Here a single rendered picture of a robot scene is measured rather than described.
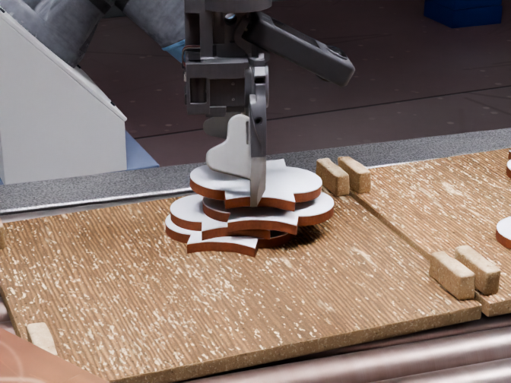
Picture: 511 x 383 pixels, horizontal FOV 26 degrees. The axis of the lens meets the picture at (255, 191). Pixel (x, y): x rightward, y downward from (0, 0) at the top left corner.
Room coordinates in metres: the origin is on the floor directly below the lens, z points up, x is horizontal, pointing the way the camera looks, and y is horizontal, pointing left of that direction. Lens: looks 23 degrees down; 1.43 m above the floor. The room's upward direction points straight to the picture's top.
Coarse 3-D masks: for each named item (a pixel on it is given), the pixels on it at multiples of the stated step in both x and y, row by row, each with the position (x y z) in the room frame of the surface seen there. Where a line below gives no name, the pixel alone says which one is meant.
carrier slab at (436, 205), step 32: (448, 160) 1.28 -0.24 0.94; (480, 160) 1.28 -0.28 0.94; (352, 192) 1.18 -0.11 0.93; (384, 192) 1.18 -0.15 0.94; (416, 192) 1.18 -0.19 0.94; (448, 192) 1.18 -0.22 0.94; (480, 192) 1.18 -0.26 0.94; (416, 224) 1.09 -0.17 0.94; (448, 224) 1.09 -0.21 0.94; (480, 224) 1.09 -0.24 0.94
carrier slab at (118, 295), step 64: (0, 256) 1.01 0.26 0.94; (64, 256) 1.01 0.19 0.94; (128, 256) 1.01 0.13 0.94; (192, 256) 1.01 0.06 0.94; (256, 256) 1.01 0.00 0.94; (320, 256) 1.01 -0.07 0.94; (384, 256) 1.01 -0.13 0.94; (64, 320) 0.88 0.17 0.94; (128, 320) 0.88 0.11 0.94; (192, 320) 0.88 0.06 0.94; (256, 320) 0.88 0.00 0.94; (320, 320) 0.88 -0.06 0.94; (384, 320) 0.88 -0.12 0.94; (448, 320) 0.89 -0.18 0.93
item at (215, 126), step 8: (232, 112) 1.11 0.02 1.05; (240, 112) 1.11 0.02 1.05; (248, 112) 1.10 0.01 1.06; (208, 120) 1.12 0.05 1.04; (216, 120) 1.12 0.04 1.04; (224, 120) 1.12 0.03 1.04; (208, 128) 1.12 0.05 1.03; (216, 128) 1.12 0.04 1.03; (224, 128) 1.12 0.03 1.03; (216, 136) 1.12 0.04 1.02; (224, 136) 1.12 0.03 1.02; (248, 136) 1.11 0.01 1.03
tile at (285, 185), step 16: (272, 160) 1.13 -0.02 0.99; (192, 176) 1.07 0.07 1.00; (208, 176) 1.07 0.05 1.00; (224, 176) 1.07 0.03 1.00; (272, 176) 1.08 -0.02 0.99; (288, 176) 1.08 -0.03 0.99; (304, 176) 1.09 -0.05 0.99; (208, 192) 1.04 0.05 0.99; (224, 192) 1.04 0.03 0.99; (240, 192) 1.03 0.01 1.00; (272, 192) 1.04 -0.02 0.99; (288, 192) 1.04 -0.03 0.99; (304, 192) 1.04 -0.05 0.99; (320, 192) 1.07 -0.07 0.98; (288, 208) 1.02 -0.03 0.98
